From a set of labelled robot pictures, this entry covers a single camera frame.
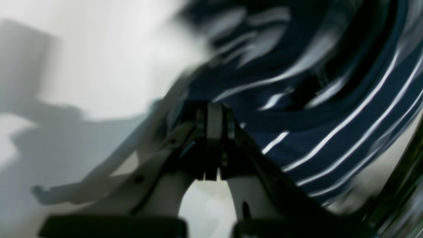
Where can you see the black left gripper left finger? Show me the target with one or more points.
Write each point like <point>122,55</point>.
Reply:
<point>146,204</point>

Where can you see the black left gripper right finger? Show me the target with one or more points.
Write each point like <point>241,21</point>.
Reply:
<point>267,202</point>

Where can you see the navy white striped T-shirt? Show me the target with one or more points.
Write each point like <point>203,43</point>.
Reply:
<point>324,87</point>

